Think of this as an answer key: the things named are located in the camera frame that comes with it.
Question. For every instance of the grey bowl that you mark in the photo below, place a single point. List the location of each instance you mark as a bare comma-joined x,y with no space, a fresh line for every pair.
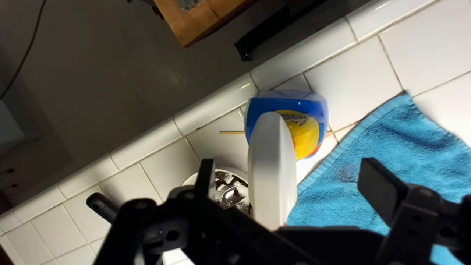
229,191

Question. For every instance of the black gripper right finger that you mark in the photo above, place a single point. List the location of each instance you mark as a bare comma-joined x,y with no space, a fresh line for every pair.
382,189

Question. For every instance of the blue cloth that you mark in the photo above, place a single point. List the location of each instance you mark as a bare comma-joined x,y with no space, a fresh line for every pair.
402,139

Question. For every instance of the blue spray bottle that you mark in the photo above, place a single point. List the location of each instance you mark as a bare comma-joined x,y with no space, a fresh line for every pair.
282,129

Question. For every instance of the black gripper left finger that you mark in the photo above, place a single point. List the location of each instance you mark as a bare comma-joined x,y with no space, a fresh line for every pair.
205,178

